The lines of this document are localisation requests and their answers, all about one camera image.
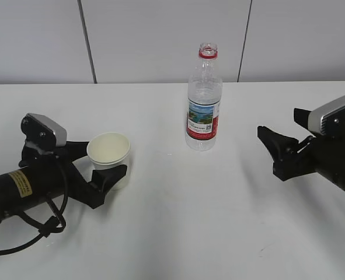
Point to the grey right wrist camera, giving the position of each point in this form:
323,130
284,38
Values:
328,119

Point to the white paper cup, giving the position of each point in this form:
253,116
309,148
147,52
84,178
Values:
110,150

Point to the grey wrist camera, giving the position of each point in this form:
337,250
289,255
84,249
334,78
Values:
328,119
42,133

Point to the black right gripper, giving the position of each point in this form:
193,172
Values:
321,155

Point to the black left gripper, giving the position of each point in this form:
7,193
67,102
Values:
54,174

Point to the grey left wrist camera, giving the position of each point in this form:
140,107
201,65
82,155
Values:
42,133

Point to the clear plastic water bottle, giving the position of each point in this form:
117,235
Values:
204,94

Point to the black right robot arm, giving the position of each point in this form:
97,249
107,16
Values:
317,153

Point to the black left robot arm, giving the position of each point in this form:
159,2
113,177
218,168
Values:
11,204

